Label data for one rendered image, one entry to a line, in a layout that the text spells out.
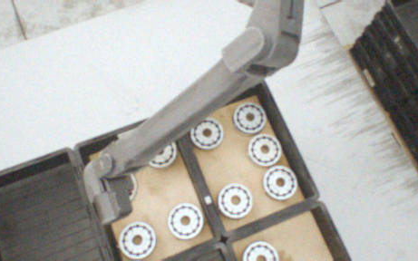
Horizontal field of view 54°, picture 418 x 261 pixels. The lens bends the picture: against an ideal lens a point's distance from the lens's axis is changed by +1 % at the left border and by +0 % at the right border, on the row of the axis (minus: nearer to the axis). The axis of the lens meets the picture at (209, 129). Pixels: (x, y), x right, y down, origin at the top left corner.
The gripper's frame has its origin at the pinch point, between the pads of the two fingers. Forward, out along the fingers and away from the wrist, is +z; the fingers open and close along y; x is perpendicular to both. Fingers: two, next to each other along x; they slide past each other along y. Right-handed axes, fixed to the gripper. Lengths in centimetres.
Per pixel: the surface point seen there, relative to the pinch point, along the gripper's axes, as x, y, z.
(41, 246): -4.6, -27.1, 21.1
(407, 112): 2, 128, 79
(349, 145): -7, 76, 36
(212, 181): -4.2, 25.0, 22.2
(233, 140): 5.7, 35.7, 22.7
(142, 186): 1.7, 4.8, 21.9
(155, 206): -5.2, 6.5, 21.8
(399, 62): 23, 127, 64
